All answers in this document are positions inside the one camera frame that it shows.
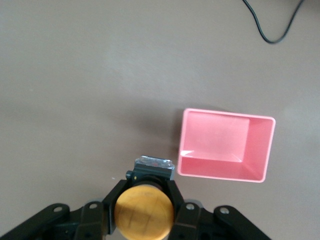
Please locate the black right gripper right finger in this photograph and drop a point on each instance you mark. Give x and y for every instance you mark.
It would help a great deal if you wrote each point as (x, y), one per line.
(197, 220)

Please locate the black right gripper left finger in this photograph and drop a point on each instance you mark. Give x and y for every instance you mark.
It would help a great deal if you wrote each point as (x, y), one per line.
(82, 220)

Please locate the yellow push button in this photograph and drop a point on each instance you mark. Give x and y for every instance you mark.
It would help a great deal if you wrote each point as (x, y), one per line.
(143, 212)

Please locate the pink plastic box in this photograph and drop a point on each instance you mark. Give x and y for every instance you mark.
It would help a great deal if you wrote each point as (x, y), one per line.
(215, 135)

